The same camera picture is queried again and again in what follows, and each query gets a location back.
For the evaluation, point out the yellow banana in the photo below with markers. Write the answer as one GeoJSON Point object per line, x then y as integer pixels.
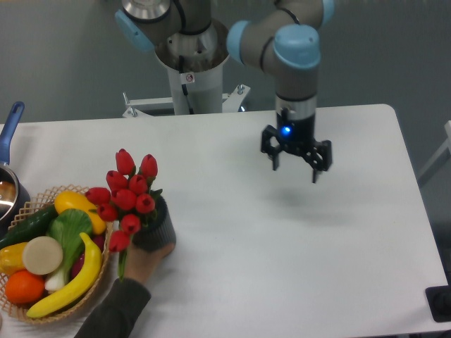
{"type": "Point", "coordinates": [82, 282]}

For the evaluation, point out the green cucumber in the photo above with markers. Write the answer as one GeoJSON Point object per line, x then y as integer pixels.
{"type": "Point", "coordinates": [33, 226]}

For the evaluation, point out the yellow bell pepper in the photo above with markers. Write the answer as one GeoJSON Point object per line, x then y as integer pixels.
{"type": "Point", "coordinates": [11, 258]}

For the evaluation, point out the dark grey ribbed vase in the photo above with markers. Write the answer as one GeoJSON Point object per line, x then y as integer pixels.
{"type": "Point", "coordinates": [159, 232]}

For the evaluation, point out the person's hand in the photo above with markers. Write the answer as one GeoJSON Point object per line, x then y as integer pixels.
{"type": "Point", "coordinates": [140, 265]}

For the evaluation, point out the beige round disc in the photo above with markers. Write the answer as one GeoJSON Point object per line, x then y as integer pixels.
{"type": "Point", "coordinates": [42, 255]}

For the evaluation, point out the green bok choy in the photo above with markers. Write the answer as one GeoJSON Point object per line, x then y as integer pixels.
{"type": "Point", "coordinates": [66, 229]}

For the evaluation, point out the white frame at right edge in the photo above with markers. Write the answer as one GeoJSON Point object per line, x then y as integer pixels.
{"type": "Point", "coordinates": [437, 160]}

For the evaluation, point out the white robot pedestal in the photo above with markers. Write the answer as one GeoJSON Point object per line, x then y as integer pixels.
{"type": "Point", "coordinates": [194, 65]}

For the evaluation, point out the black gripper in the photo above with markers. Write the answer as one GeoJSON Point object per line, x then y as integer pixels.
{"type": "Point", "coordinates": [294, 134]}

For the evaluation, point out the red tulip bouquet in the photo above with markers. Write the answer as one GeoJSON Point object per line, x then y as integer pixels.
{"type": "Point", "coordinates": [129, 200]}

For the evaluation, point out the orange fruit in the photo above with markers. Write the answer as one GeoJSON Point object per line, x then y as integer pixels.
{"type": "Point", "coordinates": [24, 287]}

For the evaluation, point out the red fruit in basket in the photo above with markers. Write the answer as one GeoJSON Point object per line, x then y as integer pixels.
{"type": "Point", "coordinates": [78, 264]}

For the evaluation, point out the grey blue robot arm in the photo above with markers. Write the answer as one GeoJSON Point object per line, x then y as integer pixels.
{"type": "Point", "coordinates": [284, 45]}

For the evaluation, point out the black device at table edge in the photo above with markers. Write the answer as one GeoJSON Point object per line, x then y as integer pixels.
{"type": "Point", "coordinates": [439, 303]}

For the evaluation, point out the blue handled saucepan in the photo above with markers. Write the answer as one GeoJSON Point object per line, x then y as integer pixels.
{"type": "Point", "coordinates": [13, 194]}

